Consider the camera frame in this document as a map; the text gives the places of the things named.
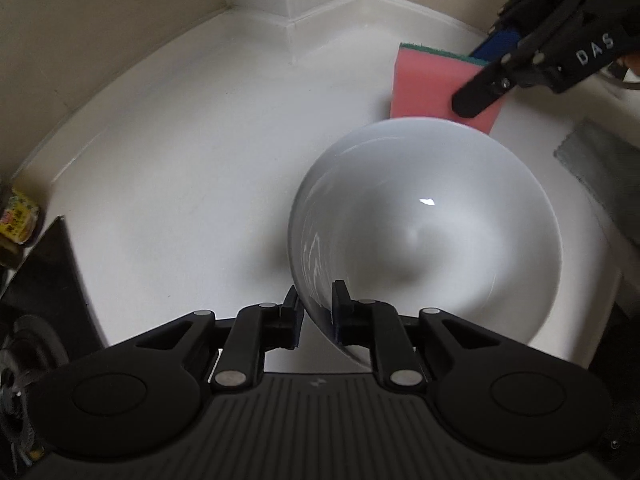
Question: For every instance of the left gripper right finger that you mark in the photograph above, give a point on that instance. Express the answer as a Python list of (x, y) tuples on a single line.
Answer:
[(405, 350)]

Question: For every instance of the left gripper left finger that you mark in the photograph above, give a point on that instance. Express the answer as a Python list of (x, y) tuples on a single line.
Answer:
[(230, 351)]

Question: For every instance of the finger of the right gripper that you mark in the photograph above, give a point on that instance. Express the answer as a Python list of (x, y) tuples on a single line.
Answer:
[(498, 43), (493, 82)]

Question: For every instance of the pink green sponge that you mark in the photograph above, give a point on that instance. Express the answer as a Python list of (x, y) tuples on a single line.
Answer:
[(425, 80)]

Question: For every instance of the white ceramic bowl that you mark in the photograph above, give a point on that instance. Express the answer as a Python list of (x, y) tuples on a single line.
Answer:
[(421, 212)]

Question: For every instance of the person's right hand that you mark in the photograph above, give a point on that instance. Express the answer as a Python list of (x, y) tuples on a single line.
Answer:
[(632, 62)]

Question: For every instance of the grey tape patch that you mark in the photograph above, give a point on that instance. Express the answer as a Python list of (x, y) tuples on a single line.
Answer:
[(608, 168)]

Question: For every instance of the black gas stove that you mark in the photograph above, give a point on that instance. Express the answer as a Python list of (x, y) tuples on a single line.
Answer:
[(46, 322)]

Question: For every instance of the yellow label sauce jar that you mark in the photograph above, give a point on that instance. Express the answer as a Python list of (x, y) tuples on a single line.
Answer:
[(20, 224)]

